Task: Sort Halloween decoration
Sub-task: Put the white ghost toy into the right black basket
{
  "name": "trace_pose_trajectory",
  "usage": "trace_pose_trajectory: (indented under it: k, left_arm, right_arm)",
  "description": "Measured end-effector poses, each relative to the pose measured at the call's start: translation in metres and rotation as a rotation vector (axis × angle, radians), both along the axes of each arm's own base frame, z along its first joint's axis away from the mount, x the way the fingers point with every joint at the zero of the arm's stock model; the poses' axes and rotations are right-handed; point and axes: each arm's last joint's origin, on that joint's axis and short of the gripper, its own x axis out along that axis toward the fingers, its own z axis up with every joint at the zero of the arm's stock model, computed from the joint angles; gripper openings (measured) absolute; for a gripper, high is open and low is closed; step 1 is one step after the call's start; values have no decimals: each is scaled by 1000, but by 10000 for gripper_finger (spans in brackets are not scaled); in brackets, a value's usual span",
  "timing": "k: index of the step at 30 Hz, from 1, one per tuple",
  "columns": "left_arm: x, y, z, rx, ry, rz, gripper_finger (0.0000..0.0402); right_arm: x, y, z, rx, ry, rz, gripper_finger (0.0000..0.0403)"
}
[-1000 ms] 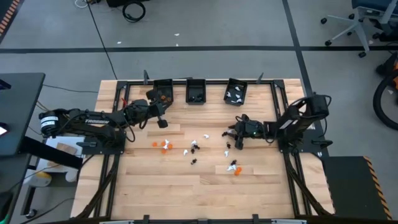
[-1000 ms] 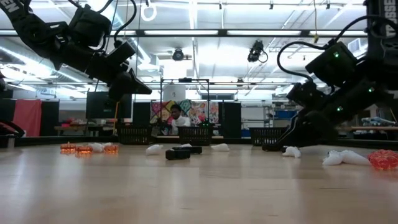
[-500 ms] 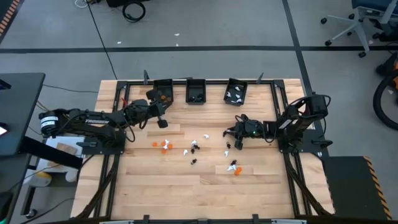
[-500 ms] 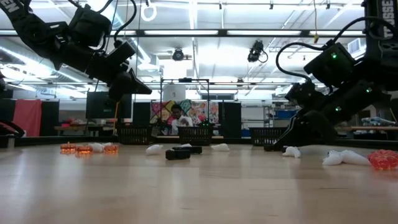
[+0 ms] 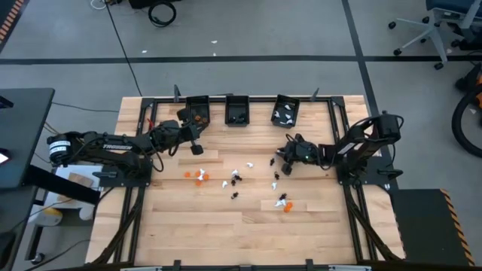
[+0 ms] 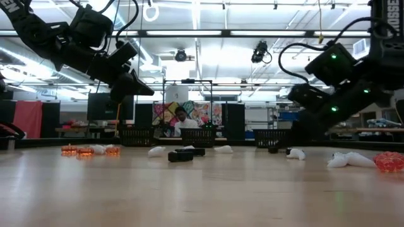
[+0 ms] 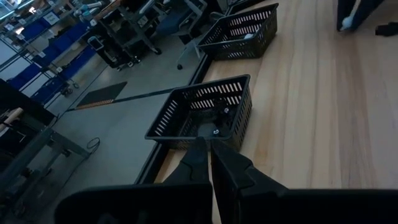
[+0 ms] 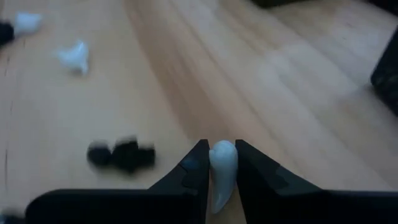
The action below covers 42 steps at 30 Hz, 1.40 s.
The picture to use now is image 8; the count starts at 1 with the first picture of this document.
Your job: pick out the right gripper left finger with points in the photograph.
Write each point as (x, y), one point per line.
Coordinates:
(124, 208)

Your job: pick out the small white ghost figure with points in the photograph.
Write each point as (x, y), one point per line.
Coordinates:
(74, 57)
(27, 23)
(224, 174)

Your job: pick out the black plastic mesh basket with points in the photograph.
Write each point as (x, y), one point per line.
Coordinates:
(385, 74)

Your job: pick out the small black Halloween figure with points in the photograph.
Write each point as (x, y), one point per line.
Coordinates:
(124, 154)

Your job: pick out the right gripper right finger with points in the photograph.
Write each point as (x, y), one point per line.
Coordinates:
(311, 208)

